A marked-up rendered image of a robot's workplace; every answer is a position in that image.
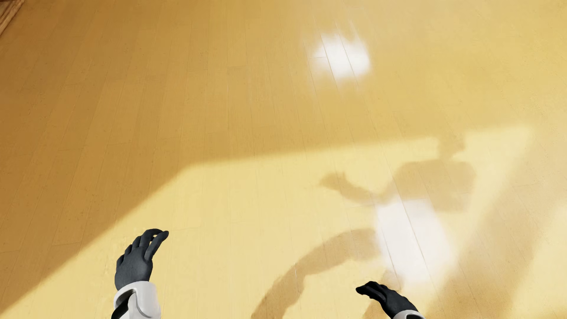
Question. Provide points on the wooden furniture edge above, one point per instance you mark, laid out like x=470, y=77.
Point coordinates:
x=8, y=12

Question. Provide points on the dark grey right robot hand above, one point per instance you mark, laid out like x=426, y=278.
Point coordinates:
x=392, y=299

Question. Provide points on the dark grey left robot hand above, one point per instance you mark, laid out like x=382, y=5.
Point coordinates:
x=135, y=261

